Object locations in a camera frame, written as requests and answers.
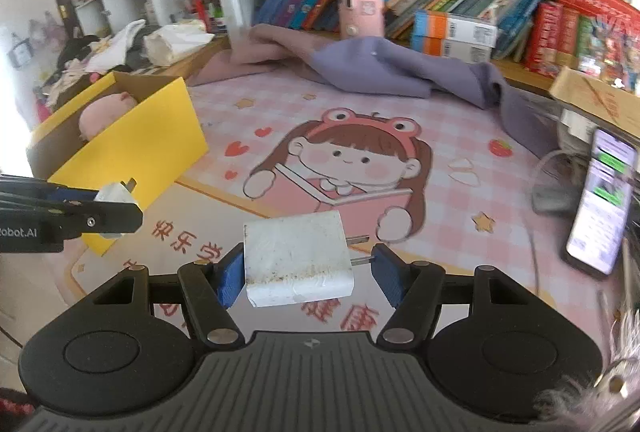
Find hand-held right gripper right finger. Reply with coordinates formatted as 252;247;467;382
372;243;546;347

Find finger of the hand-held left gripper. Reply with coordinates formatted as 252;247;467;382
0;194;144;240
0;174;101;204

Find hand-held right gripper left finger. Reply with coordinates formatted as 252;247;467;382
80;242;247;347

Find small white charger plug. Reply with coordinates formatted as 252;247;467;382
92;178;138;240

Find large white charger adapter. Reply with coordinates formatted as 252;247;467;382
242;210;376;308

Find yellow cardboard box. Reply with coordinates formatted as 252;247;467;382
26;72;209;258

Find pink plush toy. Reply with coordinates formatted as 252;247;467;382
79;93;138;140

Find person's left forearm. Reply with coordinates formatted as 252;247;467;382
0;387;36;419

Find pink checkered tablecloth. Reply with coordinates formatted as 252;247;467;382
65;49;626;348

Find dark grey cloth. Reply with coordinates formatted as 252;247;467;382
55;37;101;68

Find white printed shirt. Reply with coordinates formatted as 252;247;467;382
85;19;146;73

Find cream cloth bag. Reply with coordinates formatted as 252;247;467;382
144;23;216;65

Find purple cloth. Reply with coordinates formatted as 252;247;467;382
187;23;561;158

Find black smartphone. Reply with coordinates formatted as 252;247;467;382
565;128;638;276

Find red figurine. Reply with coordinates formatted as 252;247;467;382
190;0;211;30

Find orange white carton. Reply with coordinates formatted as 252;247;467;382
410;36;493;63
412;9;499;48

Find fluffy pale clothing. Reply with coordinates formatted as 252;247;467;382
535;307;640;432

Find pink white carton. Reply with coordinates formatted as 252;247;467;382
335;0;386;40

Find red dictionary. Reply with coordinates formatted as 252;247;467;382
522;1;581;75

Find colourful cartoon card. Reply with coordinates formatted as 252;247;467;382
577;14;640;90

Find white cable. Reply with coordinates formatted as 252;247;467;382
525;147;576;308

